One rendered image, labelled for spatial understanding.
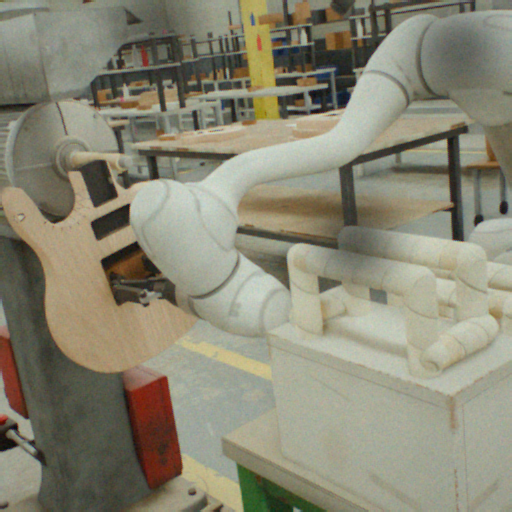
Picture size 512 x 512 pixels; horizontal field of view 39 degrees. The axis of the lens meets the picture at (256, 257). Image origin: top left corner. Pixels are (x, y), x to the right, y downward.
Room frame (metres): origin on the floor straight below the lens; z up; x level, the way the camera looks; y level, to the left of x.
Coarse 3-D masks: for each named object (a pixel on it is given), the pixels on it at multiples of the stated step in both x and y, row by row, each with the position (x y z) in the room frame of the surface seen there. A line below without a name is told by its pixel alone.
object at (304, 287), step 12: (288, 264) 0.79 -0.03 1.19; (300, 276) 0.78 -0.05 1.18; (312, 276) 0.78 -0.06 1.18; (300, 288) 0.78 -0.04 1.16; (312, 288) 0.78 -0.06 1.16; (300, 300) 0.78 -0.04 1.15; (312, 300) 0.78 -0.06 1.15; (300, 312) 0.78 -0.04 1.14; (312, 312) 0.78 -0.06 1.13; (300, 324) 0.78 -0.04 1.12; (312, 324) 0.78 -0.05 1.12; (300, 336) 0.78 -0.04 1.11; (312, 336) 0.78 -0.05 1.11
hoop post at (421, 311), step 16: (416, 288) 0.64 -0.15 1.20; (432, 288) 0.64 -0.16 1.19; (416, 304) 0.64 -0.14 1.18; (432, 304) 0.64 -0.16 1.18; (416, 320) 0.64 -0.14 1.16; (432, 320) 0.64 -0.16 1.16; (416, 336) 0.64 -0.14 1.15; (432, 336) 0.64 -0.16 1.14; (416, 352) 0.65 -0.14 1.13; (416, 368) 0.65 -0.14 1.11
